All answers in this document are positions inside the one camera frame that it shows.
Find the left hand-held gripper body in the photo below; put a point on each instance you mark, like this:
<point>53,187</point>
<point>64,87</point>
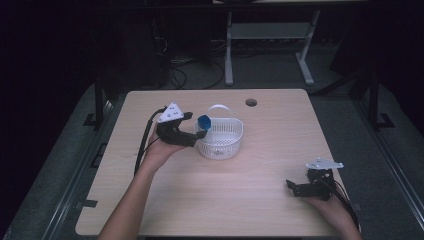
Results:
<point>173,133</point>

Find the white bottle with blue cap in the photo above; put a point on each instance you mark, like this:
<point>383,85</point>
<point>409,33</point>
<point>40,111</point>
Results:
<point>204,122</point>

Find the person's left hand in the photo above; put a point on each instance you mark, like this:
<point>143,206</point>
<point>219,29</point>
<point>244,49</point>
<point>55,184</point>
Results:
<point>160,151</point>

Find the black tape strip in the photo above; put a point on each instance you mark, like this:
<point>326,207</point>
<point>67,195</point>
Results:
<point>89,203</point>

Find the person's right hand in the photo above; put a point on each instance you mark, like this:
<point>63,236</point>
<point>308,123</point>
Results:
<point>328,208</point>

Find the white plastic basket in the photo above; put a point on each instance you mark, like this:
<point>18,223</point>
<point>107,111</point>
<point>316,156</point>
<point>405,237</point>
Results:
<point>223,141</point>

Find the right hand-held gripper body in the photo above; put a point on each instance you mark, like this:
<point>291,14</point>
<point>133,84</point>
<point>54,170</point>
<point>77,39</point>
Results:
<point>318,190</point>

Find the white metal desk frame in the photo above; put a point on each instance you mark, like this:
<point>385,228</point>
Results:
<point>270,31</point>

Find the black metal stand post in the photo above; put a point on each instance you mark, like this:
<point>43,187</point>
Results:
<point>99,103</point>
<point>375,100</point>

